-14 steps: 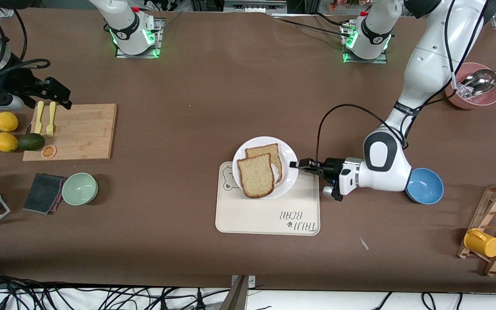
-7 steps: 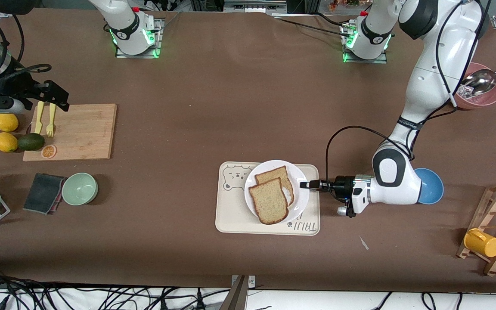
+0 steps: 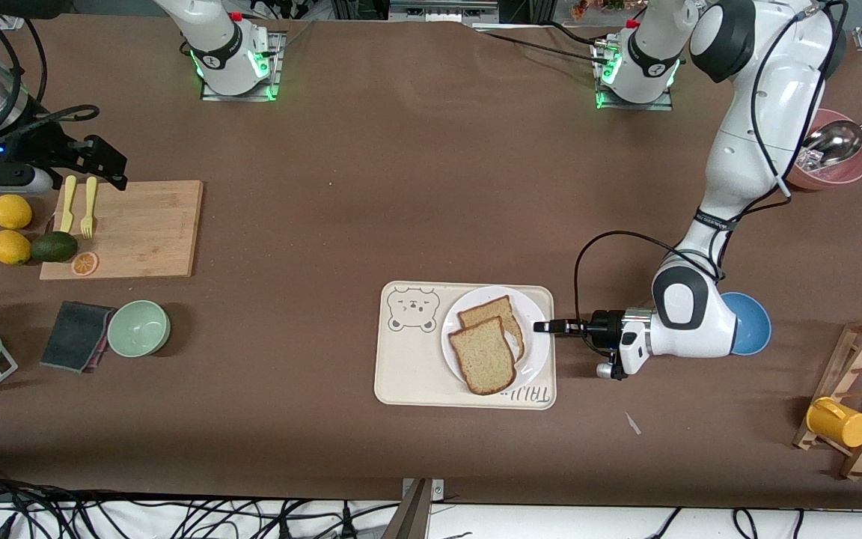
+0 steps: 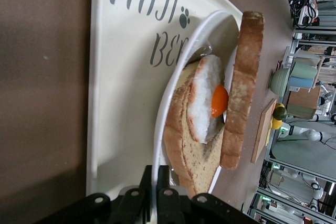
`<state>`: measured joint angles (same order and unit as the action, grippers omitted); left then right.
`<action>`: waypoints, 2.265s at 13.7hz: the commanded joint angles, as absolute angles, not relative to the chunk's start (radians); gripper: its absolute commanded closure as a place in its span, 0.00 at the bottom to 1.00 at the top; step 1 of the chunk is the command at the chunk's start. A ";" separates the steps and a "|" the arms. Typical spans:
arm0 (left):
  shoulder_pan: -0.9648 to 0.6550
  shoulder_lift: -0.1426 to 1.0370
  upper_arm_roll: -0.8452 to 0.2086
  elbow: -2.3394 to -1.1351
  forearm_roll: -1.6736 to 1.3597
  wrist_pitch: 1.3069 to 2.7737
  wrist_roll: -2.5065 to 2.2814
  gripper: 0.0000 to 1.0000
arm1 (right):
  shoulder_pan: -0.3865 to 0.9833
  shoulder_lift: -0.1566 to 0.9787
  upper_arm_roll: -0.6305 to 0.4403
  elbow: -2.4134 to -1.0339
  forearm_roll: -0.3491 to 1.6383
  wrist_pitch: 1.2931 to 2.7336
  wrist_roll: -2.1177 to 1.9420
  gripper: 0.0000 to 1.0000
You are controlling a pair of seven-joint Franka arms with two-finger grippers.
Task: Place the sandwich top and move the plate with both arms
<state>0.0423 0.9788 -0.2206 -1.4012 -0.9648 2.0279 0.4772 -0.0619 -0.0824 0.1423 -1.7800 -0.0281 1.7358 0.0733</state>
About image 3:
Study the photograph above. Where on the cream bear tray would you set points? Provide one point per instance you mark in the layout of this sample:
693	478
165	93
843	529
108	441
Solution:
416	367

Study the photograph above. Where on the bread slice under egg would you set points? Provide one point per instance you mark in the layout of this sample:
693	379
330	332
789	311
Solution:
487	308

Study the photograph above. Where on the small paper scrap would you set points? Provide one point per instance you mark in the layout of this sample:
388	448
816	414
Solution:
632	424

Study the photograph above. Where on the wooden cutting board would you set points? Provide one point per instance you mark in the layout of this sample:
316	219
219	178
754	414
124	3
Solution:
147	232

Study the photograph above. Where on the wooden mug rack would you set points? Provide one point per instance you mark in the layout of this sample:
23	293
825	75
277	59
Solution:
861	352

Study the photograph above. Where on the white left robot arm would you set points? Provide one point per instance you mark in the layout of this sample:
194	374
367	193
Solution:
760	112

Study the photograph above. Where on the pink cloth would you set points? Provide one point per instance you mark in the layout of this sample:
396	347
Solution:
99	361

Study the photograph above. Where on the dark grey sponge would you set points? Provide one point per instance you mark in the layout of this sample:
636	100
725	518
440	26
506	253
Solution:
72	337

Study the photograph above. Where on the yellow plastic knife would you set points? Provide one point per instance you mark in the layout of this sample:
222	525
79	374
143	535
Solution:
67	206

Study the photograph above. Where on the orange slice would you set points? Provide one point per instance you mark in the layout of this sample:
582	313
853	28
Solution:
84	263

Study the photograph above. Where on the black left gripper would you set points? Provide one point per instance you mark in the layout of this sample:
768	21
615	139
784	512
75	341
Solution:
605	326

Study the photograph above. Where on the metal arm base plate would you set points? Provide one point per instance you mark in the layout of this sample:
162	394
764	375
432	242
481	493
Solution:
633	107
240	97

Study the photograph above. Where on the yellow mug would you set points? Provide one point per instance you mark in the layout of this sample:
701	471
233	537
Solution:
839	423

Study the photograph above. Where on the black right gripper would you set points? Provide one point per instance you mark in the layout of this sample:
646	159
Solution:
48	152

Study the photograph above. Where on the yellow lemon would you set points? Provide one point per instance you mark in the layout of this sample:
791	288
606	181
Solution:
10	248
12	211

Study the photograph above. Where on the metal scoop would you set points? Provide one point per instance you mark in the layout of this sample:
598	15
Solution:
835	142

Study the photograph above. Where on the white round plate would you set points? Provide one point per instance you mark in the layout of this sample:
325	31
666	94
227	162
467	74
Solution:
461	333

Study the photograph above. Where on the grey metal post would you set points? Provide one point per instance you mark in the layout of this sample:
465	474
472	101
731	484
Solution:
416	513

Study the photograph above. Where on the pink bowl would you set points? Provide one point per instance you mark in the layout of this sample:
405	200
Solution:
846	176

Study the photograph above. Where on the bread slice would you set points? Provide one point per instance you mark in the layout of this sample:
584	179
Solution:
487	308
483	359

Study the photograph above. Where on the yellow plastic fork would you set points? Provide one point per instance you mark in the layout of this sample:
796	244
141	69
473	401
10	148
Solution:
90	206

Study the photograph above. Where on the mint green bowl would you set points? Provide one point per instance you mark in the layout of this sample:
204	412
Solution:
138	328

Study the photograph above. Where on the blue bowl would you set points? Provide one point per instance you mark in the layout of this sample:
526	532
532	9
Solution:
754	329

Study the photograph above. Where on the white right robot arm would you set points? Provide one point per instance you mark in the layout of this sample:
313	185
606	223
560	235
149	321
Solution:
221	45

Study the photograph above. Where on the green avocado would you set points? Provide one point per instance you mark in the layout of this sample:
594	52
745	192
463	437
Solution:
54	247

